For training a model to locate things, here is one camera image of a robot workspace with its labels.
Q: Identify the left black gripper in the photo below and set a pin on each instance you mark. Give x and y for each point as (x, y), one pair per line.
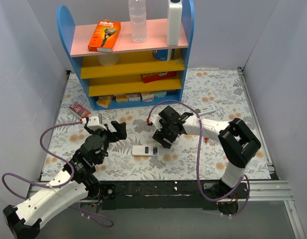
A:
(113, 132)

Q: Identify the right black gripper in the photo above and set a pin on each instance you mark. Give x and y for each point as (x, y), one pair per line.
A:
(164, 130)

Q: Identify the red white remote control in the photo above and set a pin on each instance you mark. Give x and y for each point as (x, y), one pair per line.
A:
(142, 150)

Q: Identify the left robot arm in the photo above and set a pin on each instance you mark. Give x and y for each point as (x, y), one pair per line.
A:
(74, 182)

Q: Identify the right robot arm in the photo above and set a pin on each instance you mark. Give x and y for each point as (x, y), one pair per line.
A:
(239, 143)

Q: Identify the yellow small box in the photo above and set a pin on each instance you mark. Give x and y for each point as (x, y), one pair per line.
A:
(104, 101)

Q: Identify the light blue small box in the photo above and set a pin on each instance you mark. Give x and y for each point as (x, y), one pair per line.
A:
(160, 94)

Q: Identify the red toothpaste box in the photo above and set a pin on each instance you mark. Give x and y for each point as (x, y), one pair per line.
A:
(78, 110)

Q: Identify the red flat box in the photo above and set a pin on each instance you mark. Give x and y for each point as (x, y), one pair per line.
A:
(151, 77)

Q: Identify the blue wooden shelf unit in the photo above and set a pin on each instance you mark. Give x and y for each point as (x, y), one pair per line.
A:
(135, 59)

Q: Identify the floral table mat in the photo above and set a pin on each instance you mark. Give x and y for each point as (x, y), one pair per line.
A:
(183, 161)

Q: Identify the blue round tin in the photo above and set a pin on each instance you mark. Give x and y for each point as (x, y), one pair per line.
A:
(163, 55)

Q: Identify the orange razor box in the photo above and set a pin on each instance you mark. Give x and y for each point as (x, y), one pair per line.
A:
(105, 36)

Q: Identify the white plastic bottle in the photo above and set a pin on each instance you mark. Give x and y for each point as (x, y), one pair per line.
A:
(173, 22)

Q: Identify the clear plastic bottle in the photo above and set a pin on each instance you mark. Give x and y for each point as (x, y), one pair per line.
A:
(138, 20)

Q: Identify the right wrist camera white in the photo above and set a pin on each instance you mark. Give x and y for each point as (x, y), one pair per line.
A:
(154, 120)

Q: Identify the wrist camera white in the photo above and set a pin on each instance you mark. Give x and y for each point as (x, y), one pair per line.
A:
(93, 122)
(154, 120)

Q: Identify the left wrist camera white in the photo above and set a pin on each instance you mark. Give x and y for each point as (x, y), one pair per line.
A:
(93, 122)

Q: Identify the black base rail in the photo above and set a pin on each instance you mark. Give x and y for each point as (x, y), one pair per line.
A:
(166, 194)

